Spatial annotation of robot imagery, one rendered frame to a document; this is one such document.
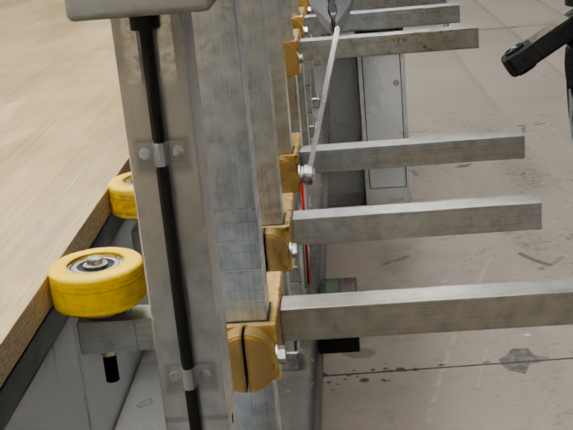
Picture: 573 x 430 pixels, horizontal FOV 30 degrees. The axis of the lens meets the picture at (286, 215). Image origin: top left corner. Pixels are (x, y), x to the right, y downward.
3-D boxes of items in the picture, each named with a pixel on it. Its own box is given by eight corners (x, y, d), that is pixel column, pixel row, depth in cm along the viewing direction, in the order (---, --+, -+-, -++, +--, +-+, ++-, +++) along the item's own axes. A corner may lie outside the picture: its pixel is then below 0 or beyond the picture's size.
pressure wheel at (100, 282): (121, 351, 99) (104, 235, 96) (176, 374, 94) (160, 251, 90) (49, 385, 94) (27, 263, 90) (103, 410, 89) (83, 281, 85)
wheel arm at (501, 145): (519, 158, 139) (519, 126, 138) (523, 165, 136) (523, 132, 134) (188, 181, 142) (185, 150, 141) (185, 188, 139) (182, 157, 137)
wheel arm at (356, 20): (458, 20, 183) (457, -2, 182) (460, 23, 180) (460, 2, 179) (170, 43, 187) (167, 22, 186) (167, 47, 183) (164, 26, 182)
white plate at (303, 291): (312, 248, 149) (306, 179, 146) (307, 326, 124) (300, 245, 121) (308, 248, 149) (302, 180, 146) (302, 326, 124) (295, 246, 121)
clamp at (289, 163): (303, 167, 144) (300, 131, 143) (300, 198, 131) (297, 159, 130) (262, 171, 145) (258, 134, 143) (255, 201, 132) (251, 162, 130)
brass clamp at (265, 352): (293, 321, 97) (288, 269, 95) (286, 392, 84) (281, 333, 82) (226, 325, 97) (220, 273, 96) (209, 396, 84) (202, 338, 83)
